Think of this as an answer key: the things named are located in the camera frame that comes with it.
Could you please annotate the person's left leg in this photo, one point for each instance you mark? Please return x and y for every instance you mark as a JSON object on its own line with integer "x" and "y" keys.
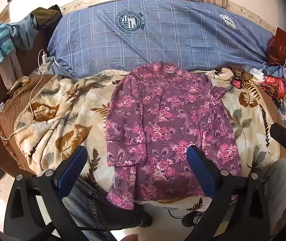
{"x": 90, "y": 205}

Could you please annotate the purple floral shirt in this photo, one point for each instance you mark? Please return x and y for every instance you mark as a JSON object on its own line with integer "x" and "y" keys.
{"x": 170, "y": 120}

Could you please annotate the brown leather pouch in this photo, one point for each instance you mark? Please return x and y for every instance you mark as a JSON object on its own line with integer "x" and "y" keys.
{"x": 240, "y": 71}

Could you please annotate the person's leg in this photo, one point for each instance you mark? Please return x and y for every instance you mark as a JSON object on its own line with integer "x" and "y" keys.
{"x": 280, "y": 180}
{"x": 90, "y": 205}

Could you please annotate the red patterned cloth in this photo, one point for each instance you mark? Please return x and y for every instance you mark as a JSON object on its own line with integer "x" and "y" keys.
{"x": 274, "y": 86}

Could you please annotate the beige leaf-print blanket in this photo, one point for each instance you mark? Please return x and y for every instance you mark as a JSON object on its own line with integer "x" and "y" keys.
{"x": 65, "y": 110}

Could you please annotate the red plastic bag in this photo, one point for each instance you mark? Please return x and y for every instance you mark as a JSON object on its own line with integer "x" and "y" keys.
{"x": 282, "y": 46}

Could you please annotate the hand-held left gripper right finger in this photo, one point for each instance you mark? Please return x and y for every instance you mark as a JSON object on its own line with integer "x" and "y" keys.
{"x": 200, "y": 170}

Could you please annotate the dark olive cloth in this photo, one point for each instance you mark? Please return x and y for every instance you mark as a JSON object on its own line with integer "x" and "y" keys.
{"x": 46, "y": 15}

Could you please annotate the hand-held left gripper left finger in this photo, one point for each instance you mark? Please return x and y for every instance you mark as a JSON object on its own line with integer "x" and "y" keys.
{"x": 70, "y": 167}

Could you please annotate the person's right leg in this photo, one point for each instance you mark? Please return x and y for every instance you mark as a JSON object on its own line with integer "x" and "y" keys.
{"x": 280, "y": 180}

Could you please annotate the grey-blue cloth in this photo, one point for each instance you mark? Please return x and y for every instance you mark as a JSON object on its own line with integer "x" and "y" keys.
{"x": 26, "y": 34}

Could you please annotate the blue denim cloth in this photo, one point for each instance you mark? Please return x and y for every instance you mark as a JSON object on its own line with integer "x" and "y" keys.
{"x": 273, "y": 69}

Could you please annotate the small wall picture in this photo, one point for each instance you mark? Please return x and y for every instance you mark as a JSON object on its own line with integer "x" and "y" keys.
{"x": 4, "y": 13}

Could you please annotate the pale grey hanging cloth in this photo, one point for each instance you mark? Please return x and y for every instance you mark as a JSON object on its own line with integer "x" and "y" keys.
{"x": 11, "y": 70}

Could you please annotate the small red packet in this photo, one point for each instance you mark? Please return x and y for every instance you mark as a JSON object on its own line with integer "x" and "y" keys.
{"x": 238, "y": 83}

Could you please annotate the person's left hand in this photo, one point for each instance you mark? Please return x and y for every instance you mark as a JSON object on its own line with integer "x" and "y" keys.
{"x": 130, "y": 238}

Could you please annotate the white power strip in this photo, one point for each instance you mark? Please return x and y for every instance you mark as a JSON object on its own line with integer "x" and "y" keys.
{"x": 46, "y": 65}

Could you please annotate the blue plaid pillow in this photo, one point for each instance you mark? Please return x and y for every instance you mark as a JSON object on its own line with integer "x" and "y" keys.
{"x": 163, "y": 45}

